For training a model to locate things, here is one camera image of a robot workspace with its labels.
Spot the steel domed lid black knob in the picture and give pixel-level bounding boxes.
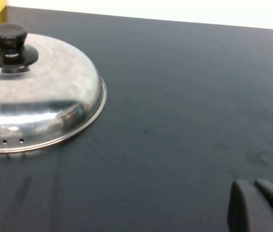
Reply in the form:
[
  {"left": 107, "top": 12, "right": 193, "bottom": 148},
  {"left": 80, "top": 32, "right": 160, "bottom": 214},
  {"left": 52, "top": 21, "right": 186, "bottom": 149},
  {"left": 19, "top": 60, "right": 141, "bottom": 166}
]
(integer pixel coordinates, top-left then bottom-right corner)
[{"left": 0, "top": 23, "right": 108, "bottom": 154}]

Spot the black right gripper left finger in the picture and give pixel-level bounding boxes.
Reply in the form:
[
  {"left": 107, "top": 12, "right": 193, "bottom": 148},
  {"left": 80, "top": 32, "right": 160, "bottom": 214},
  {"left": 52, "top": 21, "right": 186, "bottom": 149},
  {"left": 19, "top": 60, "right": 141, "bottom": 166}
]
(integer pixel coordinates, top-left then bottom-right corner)
[{"left": 227, "top": 179, "right": 273, "bottom": 232}]

